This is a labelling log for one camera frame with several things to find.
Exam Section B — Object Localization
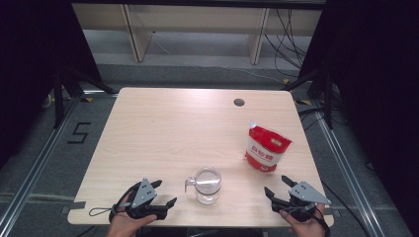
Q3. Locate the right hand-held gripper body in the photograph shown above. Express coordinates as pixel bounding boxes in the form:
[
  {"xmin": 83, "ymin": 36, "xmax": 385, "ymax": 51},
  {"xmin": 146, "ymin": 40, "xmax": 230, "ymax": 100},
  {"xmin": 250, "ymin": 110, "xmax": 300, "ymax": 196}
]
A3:
[{"xmin": 271, "ymin": 181, "xmax": 332, "ymax": 222}]

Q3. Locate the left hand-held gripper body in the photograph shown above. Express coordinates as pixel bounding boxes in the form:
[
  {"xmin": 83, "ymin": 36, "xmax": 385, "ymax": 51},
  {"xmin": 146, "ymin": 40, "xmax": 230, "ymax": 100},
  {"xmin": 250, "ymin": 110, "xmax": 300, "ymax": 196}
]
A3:
[{"xmin": 126, "ymin": 178, "xmax": 160, "ymax": 221}]

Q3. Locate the red and white sugar bag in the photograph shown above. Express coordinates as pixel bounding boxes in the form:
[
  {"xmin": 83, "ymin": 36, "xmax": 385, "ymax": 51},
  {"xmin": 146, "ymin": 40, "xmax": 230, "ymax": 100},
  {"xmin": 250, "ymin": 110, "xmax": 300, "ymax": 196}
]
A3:
[{"xmin": 244, "ymin": 120, "xmax": 293, "ymax": 173}]

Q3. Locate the clear glass jar with lid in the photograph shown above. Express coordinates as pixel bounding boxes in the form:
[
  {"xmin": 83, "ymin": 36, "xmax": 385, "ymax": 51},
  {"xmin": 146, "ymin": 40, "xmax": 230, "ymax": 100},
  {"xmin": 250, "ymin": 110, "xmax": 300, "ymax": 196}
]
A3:
[{"xmin": 184, "ymin": 166, "xmax": 222, "ymax": 205}]

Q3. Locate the person's right hand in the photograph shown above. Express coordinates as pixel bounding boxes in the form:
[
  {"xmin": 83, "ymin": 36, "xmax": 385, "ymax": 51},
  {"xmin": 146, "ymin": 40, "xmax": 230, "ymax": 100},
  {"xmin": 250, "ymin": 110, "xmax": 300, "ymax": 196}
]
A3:
[{"xmin": 279, "ymin": 202, "xmax": 327, "ymax": 237}]

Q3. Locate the person's left hand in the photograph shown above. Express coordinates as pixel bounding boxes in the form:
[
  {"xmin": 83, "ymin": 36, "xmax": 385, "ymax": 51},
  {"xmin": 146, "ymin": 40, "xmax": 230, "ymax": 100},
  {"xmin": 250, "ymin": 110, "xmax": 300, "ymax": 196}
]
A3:
[{"xmin": 106, "ymin": 192, "xmax": 158, "ymax": 237}]

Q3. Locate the black metal stand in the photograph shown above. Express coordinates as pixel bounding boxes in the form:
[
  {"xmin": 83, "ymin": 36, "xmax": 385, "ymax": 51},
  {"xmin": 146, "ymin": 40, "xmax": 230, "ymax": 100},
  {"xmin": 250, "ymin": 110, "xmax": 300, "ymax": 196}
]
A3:
[
  {"xmin": 52, "ymin": 65, "xmax": 118, "ymax": 129},
  {"xmin": 283, "ymin": 67, "xmax": 335, "ymax": 130}
]

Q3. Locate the black curtain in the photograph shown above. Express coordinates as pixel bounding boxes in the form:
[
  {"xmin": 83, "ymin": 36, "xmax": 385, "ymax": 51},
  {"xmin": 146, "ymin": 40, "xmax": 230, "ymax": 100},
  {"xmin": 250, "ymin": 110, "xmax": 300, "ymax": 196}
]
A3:
[
  {"xmin": 297, "ymin": 0, "xmax": 419, "ymax": 228},
  {"xmin": 0, "ymin": 0, "xmax": 103, "ymax": 169}
]

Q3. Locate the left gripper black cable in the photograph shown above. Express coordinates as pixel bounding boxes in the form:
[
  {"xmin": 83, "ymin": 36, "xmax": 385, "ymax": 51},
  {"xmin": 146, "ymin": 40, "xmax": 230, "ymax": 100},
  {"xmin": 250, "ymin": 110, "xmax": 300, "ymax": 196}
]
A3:
[{"xmin": 108, "ymin": 182, "xmax": 141, "ymax": 223}]

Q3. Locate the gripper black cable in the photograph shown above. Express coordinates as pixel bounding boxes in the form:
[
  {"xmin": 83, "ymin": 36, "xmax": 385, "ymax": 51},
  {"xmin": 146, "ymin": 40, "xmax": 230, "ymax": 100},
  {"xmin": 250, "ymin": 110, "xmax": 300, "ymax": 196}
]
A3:
[
  {"xmin": 312, "ymin": 210, "xmax": 331, "ymax": 237},
  {"xmin": 108, "ymin": 182, "xmax": 141, "ymax": 223}
]

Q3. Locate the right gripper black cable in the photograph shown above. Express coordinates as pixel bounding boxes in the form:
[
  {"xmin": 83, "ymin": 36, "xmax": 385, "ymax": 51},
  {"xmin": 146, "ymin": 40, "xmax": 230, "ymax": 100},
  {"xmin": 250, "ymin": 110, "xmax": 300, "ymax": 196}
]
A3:
[{"xmin": 312, "ymin": 210, "xmax": 331, "ymax": 237}]

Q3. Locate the black floor cable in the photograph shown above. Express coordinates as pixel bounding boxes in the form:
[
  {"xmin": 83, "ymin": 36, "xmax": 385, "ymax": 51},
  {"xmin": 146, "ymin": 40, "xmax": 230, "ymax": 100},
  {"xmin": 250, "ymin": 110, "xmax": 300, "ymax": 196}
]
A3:
[{"xmin": 321, "ymin": 181, "xmax": 372, "ymax": 237}]

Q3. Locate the aluminium floor rail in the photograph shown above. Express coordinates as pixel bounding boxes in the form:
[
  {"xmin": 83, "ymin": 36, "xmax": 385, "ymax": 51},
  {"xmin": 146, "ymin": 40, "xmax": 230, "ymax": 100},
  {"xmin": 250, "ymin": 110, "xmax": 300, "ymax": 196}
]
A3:
[
  {"xmin": 0, "ymin": 95, "xmax": 82, "ymax": 231},
  {"xmin": 310, "ymin": 102, "xmax": 386, "ymax": 237}
]

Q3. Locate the thin black wrist cord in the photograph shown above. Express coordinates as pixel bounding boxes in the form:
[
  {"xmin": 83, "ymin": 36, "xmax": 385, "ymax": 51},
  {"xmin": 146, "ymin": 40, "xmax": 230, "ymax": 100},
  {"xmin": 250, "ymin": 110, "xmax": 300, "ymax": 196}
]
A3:
[{"xmin": 88, "ymin": 205, "xmax": 115, "ymax": 217}]

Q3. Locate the bundle of black cables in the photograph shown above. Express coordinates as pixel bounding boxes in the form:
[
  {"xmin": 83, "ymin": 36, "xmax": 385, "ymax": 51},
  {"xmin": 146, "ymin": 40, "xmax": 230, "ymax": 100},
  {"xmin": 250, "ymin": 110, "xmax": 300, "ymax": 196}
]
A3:
[{"xmin": 264, "ymin": 8, "xmax": 317, "ymax": 78}]

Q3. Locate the pale wooden desk frame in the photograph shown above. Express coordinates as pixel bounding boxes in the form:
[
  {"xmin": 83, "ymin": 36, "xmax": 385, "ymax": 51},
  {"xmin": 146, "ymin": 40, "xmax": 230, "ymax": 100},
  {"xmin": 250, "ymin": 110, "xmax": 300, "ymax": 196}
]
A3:
[{"xmin": 71, "ymin": 3, "xmax": 325, "ymax": 66}]

